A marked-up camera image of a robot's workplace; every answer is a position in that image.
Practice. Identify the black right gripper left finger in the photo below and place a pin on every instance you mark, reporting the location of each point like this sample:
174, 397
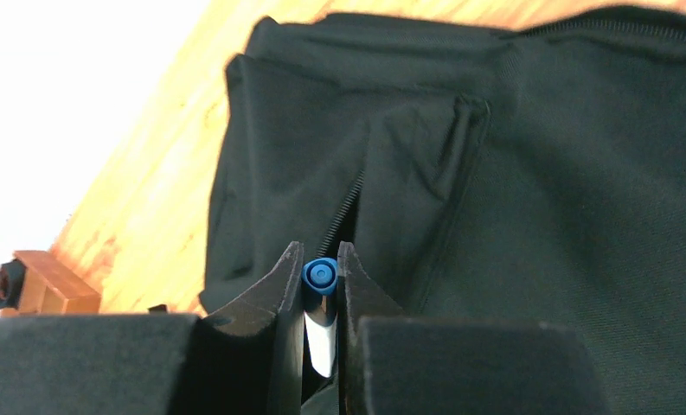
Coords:
246, 358

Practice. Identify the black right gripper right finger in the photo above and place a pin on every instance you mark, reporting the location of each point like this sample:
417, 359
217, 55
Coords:
392, 363

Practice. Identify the blue white marker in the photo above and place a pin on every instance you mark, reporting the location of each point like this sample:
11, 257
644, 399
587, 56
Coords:
319, 290

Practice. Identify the black backpack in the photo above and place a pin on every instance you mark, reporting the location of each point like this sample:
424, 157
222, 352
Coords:
536, 174

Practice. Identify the wooden compartment tray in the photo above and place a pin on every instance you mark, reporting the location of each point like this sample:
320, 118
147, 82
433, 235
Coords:
50, 288

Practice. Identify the rolled dark belt top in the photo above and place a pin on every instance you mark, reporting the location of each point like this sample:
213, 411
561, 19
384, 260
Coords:
12, 276

